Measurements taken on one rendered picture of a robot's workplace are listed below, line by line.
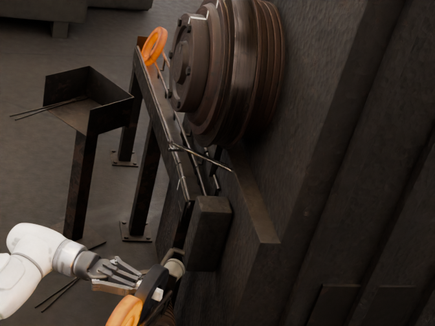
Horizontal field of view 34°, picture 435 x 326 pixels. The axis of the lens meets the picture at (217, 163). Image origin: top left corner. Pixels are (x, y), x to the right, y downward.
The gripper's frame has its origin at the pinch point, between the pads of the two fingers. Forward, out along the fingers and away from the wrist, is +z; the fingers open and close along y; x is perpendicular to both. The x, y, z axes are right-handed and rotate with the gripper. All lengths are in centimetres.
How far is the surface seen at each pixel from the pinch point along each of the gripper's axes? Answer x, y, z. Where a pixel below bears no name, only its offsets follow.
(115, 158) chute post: -63, -139, -85
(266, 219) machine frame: 14.3, -26.8, 20.0
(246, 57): 53, -37, 3
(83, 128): -5, -68, -62
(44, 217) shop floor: -64, -81, -87
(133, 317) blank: 2.0, 12.4, 1.9
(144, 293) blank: 4.2, 5.8, 1.1
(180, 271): -3.3, -14.5, 2.3
